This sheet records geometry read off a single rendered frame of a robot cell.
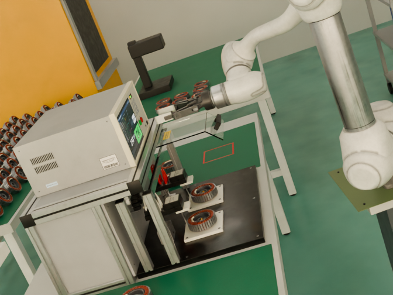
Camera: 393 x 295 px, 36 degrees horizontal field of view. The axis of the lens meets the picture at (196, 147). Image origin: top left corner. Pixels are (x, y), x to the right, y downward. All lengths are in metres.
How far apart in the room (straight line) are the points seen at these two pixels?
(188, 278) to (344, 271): 1.29
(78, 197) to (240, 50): 0.83
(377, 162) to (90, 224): 0.97
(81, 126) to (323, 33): 0.86
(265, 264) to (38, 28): 4.23
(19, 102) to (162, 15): 2.27
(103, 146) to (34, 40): 3.80
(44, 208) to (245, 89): 0.83
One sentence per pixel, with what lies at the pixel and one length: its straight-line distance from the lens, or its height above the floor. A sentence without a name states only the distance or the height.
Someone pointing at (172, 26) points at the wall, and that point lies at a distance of 7.51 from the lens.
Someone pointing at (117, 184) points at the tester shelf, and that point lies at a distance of 2.06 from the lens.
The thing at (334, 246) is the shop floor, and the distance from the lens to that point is 3.44.
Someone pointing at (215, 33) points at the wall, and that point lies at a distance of 7.50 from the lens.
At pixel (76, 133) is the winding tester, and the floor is 1.30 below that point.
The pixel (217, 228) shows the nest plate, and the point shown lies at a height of 0.78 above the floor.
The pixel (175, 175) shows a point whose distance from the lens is 2.48.
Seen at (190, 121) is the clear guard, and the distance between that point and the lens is 2.58.
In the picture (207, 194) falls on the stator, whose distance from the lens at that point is 2.48.
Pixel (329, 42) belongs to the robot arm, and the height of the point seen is 1.34.
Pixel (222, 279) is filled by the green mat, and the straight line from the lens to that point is 2.03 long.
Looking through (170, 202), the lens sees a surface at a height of 0.92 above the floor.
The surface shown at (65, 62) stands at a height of 1.06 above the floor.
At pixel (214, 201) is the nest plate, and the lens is 2.48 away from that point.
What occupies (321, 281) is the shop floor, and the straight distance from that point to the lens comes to 3.20.
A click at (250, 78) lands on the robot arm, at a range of 2.30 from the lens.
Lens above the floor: 1.80
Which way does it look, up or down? 19 degrees down
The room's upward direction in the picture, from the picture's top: 21 degrees counter-clockwise
